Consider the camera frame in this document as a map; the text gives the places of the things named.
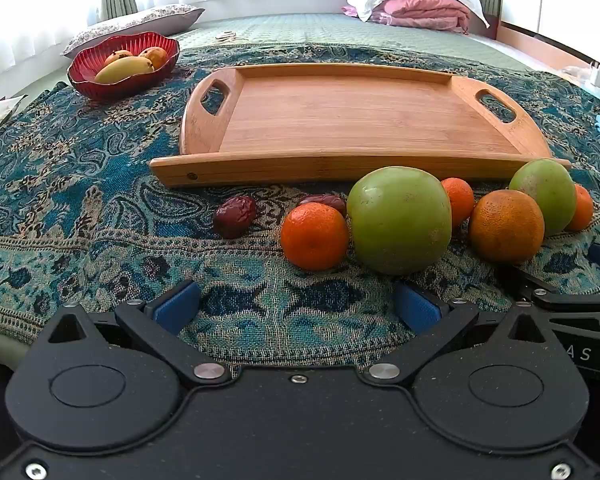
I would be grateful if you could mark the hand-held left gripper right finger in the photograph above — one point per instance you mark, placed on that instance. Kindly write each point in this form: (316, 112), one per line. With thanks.
(415, 310)

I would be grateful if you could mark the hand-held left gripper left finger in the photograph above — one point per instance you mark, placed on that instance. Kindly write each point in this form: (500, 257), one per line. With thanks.
(177, 306)

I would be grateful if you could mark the bright tangerine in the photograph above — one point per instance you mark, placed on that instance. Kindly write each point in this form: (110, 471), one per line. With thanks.
(581, 208)
(461, 200)
(314, 236)

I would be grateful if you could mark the dull orange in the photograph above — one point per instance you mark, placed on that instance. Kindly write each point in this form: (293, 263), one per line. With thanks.
(506, 227)

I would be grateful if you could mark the small green apple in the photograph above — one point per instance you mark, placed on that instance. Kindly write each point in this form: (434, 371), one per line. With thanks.
(550, 190)

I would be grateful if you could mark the large green apple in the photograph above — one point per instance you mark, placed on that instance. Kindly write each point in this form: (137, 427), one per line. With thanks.
(400, 220)

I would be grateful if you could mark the round red date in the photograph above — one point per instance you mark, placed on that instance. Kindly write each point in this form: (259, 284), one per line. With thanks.
(235, 216)

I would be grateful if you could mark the long red date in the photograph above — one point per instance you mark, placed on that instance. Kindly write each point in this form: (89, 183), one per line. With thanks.
(325, 202)

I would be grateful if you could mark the wooden serving tray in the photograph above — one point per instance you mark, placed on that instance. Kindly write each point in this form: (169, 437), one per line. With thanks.
(350, 115)

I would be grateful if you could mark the teal paisley blanket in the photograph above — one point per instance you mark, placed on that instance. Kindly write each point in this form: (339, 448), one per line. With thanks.
(80, 185)

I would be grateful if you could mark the red glass bowl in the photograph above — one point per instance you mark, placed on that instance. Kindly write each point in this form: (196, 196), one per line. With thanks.
(105, 91)

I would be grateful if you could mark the wooden baseboard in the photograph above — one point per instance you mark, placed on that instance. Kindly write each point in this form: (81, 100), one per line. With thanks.
(535, 40)

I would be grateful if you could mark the yellow mango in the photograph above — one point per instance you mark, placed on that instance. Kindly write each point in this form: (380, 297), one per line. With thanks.
(122, 70)

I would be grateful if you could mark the orange mango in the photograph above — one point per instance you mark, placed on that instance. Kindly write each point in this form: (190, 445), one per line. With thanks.
(116, 56)
(156, 55)

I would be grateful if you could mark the floral pillow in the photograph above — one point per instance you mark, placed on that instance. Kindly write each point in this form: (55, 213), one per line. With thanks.
(140, 22)

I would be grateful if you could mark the folded pink blanket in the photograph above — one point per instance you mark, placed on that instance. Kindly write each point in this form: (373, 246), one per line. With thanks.
(425, 10)

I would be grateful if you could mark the green quilted mattress cover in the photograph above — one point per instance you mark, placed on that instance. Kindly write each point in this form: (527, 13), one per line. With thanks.
(305, 27)

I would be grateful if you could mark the white sheer curtain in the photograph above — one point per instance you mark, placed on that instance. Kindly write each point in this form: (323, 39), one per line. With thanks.
(40, 0)

